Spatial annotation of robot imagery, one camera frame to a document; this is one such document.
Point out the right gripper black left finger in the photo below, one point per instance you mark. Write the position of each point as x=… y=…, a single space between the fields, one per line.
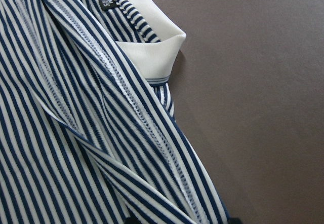
x=132 y=220

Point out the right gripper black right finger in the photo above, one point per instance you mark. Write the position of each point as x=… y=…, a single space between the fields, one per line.
x=235 y=220

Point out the blue white striped polo shirt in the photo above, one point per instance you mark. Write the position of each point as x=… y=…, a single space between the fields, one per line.
x=88 y=133

